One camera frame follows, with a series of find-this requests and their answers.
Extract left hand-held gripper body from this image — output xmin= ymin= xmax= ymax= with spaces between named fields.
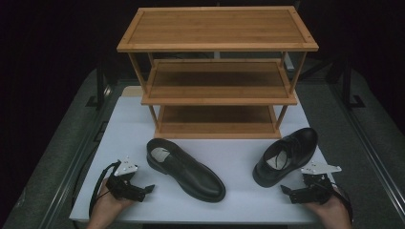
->
xmin=105 ymin=156 xmax=148 ymax=203

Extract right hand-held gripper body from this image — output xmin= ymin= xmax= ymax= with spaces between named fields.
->
xmin=300 ymin=160 xmax=343 ymax=205

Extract black leather shoe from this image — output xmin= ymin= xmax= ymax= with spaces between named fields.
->
xmin=145 ymin=137 xmax=227 ymax=203
xmin=252 ymin=127 xmax=319 ymax=189

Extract wooden three-tier shoe rack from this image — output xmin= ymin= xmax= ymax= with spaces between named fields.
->
xmin=116 ymin=5 xmax=320 ymax=140

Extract person's left hand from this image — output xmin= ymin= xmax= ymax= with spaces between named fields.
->
xmin=91 ymin=179 xmax=135 ymax=223

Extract person's right hand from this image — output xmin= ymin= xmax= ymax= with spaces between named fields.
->
xmin=304 ymin=186 xmax=349 ymax=223

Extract black metal stand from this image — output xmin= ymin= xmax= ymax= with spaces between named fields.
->
xmin=85 ymin=58 xmax=112 ymax=112
xmin=341 ymin=58 xmax=367 ymax=111

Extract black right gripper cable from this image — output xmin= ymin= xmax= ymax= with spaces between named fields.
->
xmin=330 ymin=185 xmax=354 ymax=223

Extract metal floor rail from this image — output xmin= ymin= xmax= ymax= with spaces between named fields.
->
xmin=328 ymin=82 xmax=405 ymax=220
xmin=37 ymin=85 xmax=113 ymax=229

